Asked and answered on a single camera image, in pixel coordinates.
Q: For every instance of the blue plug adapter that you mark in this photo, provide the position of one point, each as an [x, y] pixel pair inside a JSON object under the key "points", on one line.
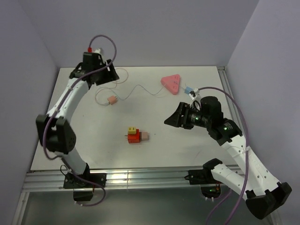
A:
{"points": [[187, 90]]}

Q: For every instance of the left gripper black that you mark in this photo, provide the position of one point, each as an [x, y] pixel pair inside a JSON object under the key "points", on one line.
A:
{"points": [[111, 75]]}

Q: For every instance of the pink charger block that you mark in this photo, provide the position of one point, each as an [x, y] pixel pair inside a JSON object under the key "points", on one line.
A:
{"points": [[112, 100]]}

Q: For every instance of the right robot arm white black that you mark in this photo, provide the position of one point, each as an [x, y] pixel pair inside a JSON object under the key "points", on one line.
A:
{"points": [[262, 192]]}

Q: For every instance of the brown plug adapter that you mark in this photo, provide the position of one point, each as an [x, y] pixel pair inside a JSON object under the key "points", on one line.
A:
{"points": [[144, 136]]}

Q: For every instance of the pink triangular power strip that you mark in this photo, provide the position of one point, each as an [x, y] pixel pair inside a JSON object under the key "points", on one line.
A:
{"points": [[171, 83]]}

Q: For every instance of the yellow plug adapter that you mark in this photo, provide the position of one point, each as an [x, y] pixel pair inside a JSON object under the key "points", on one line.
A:
{"points": [[131, 130]]}

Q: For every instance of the aluminium rail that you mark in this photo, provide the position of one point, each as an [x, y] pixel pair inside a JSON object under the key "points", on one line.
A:
{"points": [[116, 179], [235, 110]]}

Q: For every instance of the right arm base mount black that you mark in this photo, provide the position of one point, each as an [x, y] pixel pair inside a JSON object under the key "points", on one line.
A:
{"points": [[211, 189]]}

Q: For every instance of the aluminium right side rail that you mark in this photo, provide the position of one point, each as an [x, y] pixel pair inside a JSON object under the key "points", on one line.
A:
{"points": [[235, 110]]}

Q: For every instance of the red cube socket adapter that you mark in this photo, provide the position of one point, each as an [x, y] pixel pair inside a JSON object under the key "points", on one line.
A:
{"points": [[133, 138]]}

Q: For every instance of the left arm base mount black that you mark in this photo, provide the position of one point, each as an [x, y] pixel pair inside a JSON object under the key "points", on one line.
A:
{"points": [[83, 190]]}

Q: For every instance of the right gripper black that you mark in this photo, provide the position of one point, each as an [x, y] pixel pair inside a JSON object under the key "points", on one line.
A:
{"points": [[176, 119]]}

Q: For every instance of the aluminium front rail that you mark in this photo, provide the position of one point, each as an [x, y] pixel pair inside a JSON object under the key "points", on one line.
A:
{"points": [[116, 179]]}

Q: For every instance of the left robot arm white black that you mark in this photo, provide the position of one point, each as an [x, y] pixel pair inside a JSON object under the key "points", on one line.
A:
{"points": [[55, 133]]}

